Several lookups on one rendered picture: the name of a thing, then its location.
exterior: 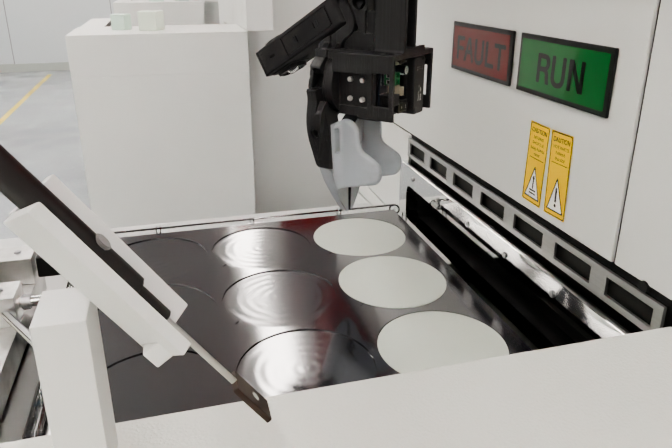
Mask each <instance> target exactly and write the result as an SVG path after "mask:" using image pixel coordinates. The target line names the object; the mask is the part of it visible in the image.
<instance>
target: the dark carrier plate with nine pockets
mask: <svg viewBox="0 0 672 448"><path fill-rule="evenodd" d="M352 218H364V219H374V220H379V221H384V222H387V223H390V224H392V225H394V226H396V227H398V228H399V229H401V230H402V231H403V233H404V234H405V242H404V243H403V245H402V246H400V247H399V248H397V249H395V250H393V251H390V252H387V253H383V254H378V255H369V256H353V255H344V254H337V253H333V252H331V251H328V250H326V249H324V248H322V247H320V246H319V245H318V244H317V243H316V242H315V240H314V233H315V231H316V230H317V229H318V228H319V227H321V226H322V225H324V224H327V223H329V222H333V221H337V220H342V219H352ZM120 239H121V240H122V241H123V242H124V243H125V244H126V245H127V246H128V247H129V248H130V249H131V250H132V251H133V252H134V253H135V254H136V255H137V256H138V257H139V258H140V259H142V260H143V261H144V262H145V263H146V264H147V265H148V266H149V267H150V268H151V269H152V270H153V271H154V272H155V273H156V274H157V275H158V276H159V277H160V278H161V279H162V280H163V281H164V282H165V283H166V284H167V285H168V286H169V287H170V288H171V289H172V290H173V291H174V292H175V293H176V294H177V295H178V296H180V297H181V298H182V299H183V300H184V301H185V302H186V303H187V307H186V308H185V310H184V311H183V313H182V314H181V316H180V317H179V319H178V320H177V322H176V324H177V325H178V326H179V327H181V328H182V329H183V330H184V331H185V332H186V333H187V334H188V335H189V336H190V337H191V338H193V339H194V340H195V341H196V342H197V343H198V344H199V345H200V346H201V347H202V348H203V349H205V350H206V351H207V352H208V353H209V354H210V355H211V356H212V357H213V358H214V359H215V360H217V361H218V362H219V363H220V364H221V365H222V366H223V367H224V368H225V369H226V370H227V371H229V372H230V373H232V372H233V371H236V372H237V373H238V374H239V375H240V376H241V377H242V378H243V379H244V380H245V381H247V382H248V383H249V384H250V385H251V386H252V387H253V388H254V389H255V390H256V391H257V392H258V393H260V394H261V395H262V396H263V397H269V396H275V395H280V394H286V393H292V392H298V391H303V390H309V389H315V388H321V387H326V386H332V385H338V384H344V383H349V382H355V381H361V380H367V379H372V378H378V377H384V376H389V375H395V374H401V373H399V372H397V371H396V370H394V369H393V368H391V367H390V366H389V365H388V364H387V363H386V362H385V361H384V359H383V358H382V357H381V355H380V353H379V350H378V345H377V341H378V336H379V334H380V332H381V330H382V329H383V328H384V327H385V326H386V325H387V324H388V323H390V322H391V321H393V320H394V319H396V318H399V317H401V316H404V315H407V314H411V313H416V312H425V311H440V312H450V313H455V314H460V315H464V316H467V317H470V318H473V319H475V320H478V321H480V322H482V323H484V324H486V325H487V326H489V327H491V328H492V329H493V330H495V331H496V332H497V333H498V334H499V335H500V336H501V337H502V338H503V340H504V341H505V343H506V345H507V347H508V350H509V355H510V354H516V353H521V352H527V351H533V350H532V349H531V348H530V347H529V346H528V345H527V344H526V343H525V342H524V341H523V340H522V339H521V338H520V337H519V336H518V335H517V334H516V333H515V332H514V331H513V330H512V329H511V328H510V327H509V326H508V325H507V324H506V323H505V322H504V321H503V320H502V319H501V318H500V317H499V316H498V315H497V314H496V313H495V312H494V311H493V310H492V309H491V308H490V307H489V306H488V305H487V304H486V303H485V302H484V301H483V300H482V299H481V298H480V297H479V296H478V294H477V293H476V292H475V291H474V290H473V289H472V288H471V287H470V286H469V285H468V284H467V283H466V282H465V281H464V280H463V279H462V278H461V277H460V276H459V275H458V274H457V273H456V272H455V271H454V270H453V269H452V268H451V267H450V266H449V265H448V264H447V263H446V262H445V261H444V260H443V259H442V258H441V257H440V256H439V255H438V254H437V253H436V252H435V251H434V250H433V249H432V248H431V247H430V246H429V245H428V244H427V243H426V242H425V241H424V240H423V239H422V238H421V237H420V236H419V235H418V234H417V233H416V232H415V231H414V230H413V229H412V228H411V226H410V225H409V224H408V223H407V222H406V221H405V220H404V219H403V218H402V217H401V216H400V215H399V214H398V213H397V212H396V211H395V210H394V209H392V210H382V211H373V212H363V213H353V214H344V215H334V216H324V217H314V218H305V219H295V220H285V221H276V222H266V223H256V224H246V225H237V226H227V227H217V228H208V229H198V230H188V231H178V232H169V233H159V234H149V235H140V236H130V237H120ZM378 256H396V257H405V258H410V259H414V260H418V261H421V262H423V263H426V264H428V265H430V266H432V267H434V268H435V269H437V270H438V271H439V272H440V273H441V274H442V275H443V276H444V278H445V280H446V290H445V292H444V293H443V295H442V296H441V297H440V298H438V299H437V300H435V301H433V302H431V303H429V304H426V305H423V306H419V307H414V308H404V309H392V308H382V307H376V306H372V305H368V304H365V303H362V302H360V301H357V300H355V299H354V298H352V297H350V296H349V295H348V294H346V293H345V292H344V291H343V290H342V288H341V287H340V284H339V275H340V273H341V271H342V270H343V269H344V268H345V267H346V266H348V265H349V264H351V263H353V262H355V261H358V260H361V259H365V258H370V257H378ZM97 310H98V316H99V323H100V329H101V336H102V342H103V348H104V355H105V361H106V368H107V374H108V381H109V387H110V393H111V400H112V406H113V413H114V419H115V423H120V422H126V421H131V420H137V419H143V418H149V417H154V416H160V415H166V414H171V413H177V412H183V411H189V410H194V409H200V408H206V407H212V406H217V405H223V404H229V403H235V402H240V401H242V400H241V399H240V398H239V397H238V396H237V395H236V394H235V393H234V392H233V387H232V384H231V383H230V382H229V381H228V380H227V379H226V378H225V377H224V376H222V375H221V374H220V373H219V372H218V371H217V370H216V369H215V368H214V367H213V366H211V365H210V364H209V363H208V362H207V361H206V360H205V359H204V358H203V357H202V356H200V355H199V354H198V353H197V352H196V351H195V350H194V349H193V348H192V347H190V346H189V348H188V350H187V351H186V353H185V354H184V355H177V356H172V357H171V358H170V359H168V360H167V361H166V362H164V363H163V364H162V365H161V366H159V367H156V366H155V365H154V364H153V363H152V362H150V361H149V360H148V359H147V358H146V357H145V356H144V355H143V347H142V346H141V345H140V344H139V343H138V342H136V341H135V340H134V339H133V338H132V337H131V336H130V335H128V334H127V333H126V332H125V331H124V330H123V329H122V328H121V327H119V326H118V325H117V324H116V323H115V322H114V321H113V320H112V319H110V318H109V317H108V316H107V315H106V314H105V313H104V312H103V311H101V310H100V309H99V308H98V307H97Z"/></svg>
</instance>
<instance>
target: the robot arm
mask: <svg viewBox="0 0 672 448"><path fill-rule="evenodd" d="M417 7H418V0H325V1H324V2H322V3H321V4H320V5H319V6H317V7H316V8H315V9H313V10H312V11H311V12H309V13H308V14H307V15H305V16H304V17H303V18H301V19H300V20H299V21H297V22H296V23H295V24H293V25H292V26H291V27H289V28H288V29H287V30H285V31H284V32H283V33H281V34H280V35H278V36H276V37H274V38H273V39H271V40H270V41H269V42H268V43H267V44H265V45H266V46H264V47H263V48H262V49H260V50H259V51H258V52H256V56H257V58H258V60H259V62H260V64H261V66H262V69H263V71H264V73H265V75H266V77H268V76H273V75H274V76H275V75H279V76H280V77H281V76H287V75H290V74H293V73H295V72H296V71H298V70H300V69H302V68H303V67H304V66H305V65H307V62H308V61H310V60H311V59H313V60H312V62H311V64H310V78H309V83H308V89H307V90H306V92H307V113H306V125H307V134H308V138H309V142H310V145H311V149H312V152H313V156H314V159H315V162H316V165H317V166H318V167H319V168H320V171H321V174H322V177H323V179H324V181H325V183H326V185H327V187H328V189H329V191H330V193H331V194H332V196H333V198H334V199H335V201H336V203H337V204H338V206H339V207H340V209H341V210H344V211H349V209H352V208H353V205H354V202H355V200H356V197H357V194H358V191H359V187H360V186H373V185H376V184H378V183H379V182H380V181H381V179H382V176H390V175H395V174H397V173H398V172H399V171H400V169H401V166H402V159H401V156H400V154H399V153H398V152H397V151H395V150H394V149H393V148H391V147H390V146H389V145H387V144H386V143H385V142H384V141H383V138H382V122H389V123H393V122H394V114H396V113H397V114H399V113H406V114H413V115H414V114H416V113H419V112H421V111H422V108H423V107H425V108H430V102H431V83H432V64H433V48H431V47H425V45H418V46H416V30H417ZM425 64H427V80H426V94H423V88H424V67H425ZM339 113H342V114H345V115H344V117H343V118H342V120H340V121H338V114H339Z"/></svg>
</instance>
